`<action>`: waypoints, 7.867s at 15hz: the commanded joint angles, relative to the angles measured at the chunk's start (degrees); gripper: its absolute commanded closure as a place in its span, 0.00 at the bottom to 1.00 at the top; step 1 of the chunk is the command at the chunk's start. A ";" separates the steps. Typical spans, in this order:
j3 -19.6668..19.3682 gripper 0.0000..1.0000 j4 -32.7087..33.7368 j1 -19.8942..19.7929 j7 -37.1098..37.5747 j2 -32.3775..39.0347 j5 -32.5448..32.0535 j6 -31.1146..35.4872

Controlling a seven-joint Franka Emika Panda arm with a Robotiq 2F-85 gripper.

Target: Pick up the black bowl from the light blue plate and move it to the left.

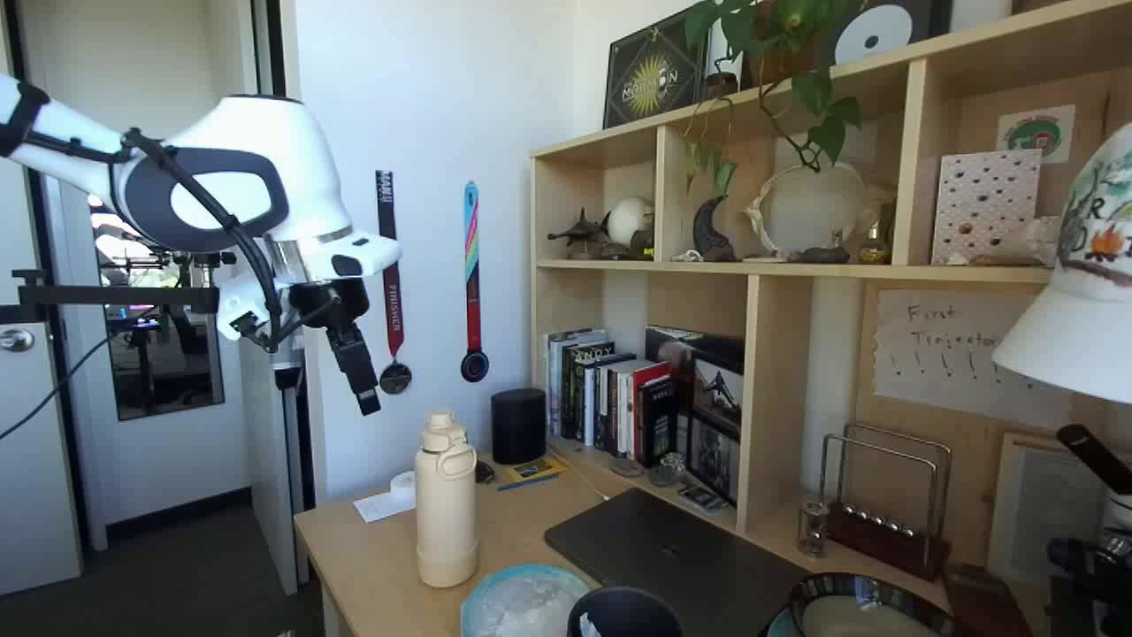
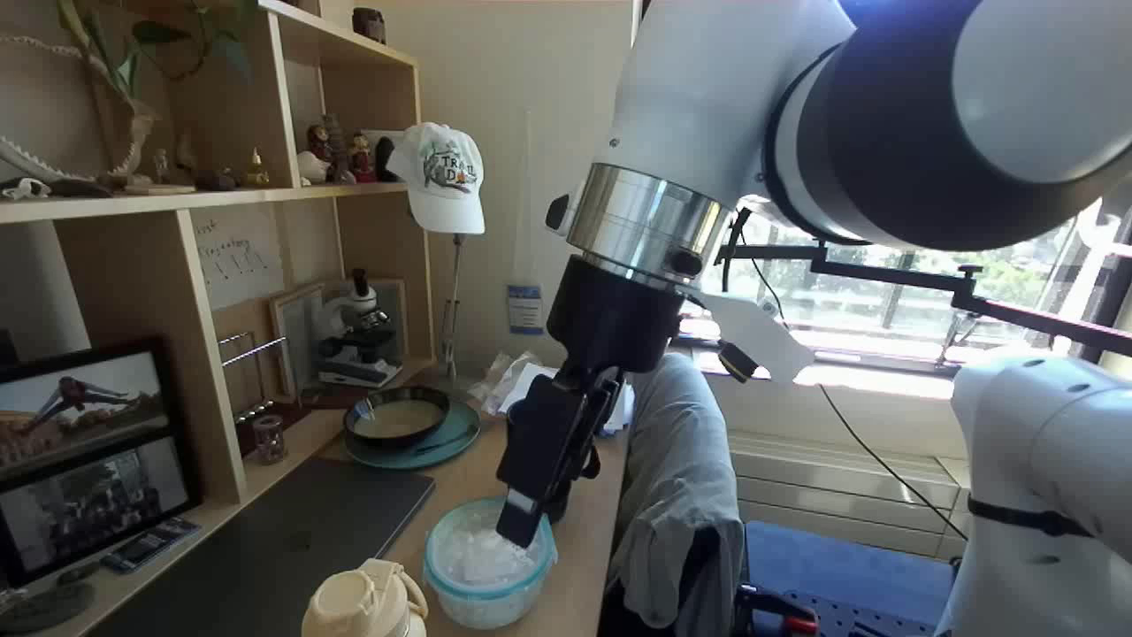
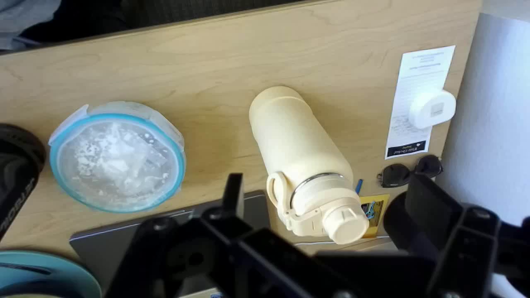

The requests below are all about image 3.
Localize black French press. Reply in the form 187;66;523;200
0;124;46;238

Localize white paper sheet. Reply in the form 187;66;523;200
384;46;455;159

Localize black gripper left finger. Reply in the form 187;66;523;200
104;172;288;298

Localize black sunglasses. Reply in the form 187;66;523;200
377;154;444;188

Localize yellow blue small packet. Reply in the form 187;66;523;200
361;195;389;238

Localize white round device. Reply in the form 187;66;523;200
409;89;455;129

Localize grey closed laptop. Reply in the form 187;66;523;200
68;188;270;291

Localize glass container with teal lid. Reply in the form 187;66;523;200
48;101;185;213

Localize light blue plate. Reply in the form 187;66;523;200
0;250;102;298

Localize grey cloth on chair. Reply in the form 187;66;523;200
0;0;61;51

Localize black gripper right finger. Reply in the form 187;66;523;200
384;175;530;298

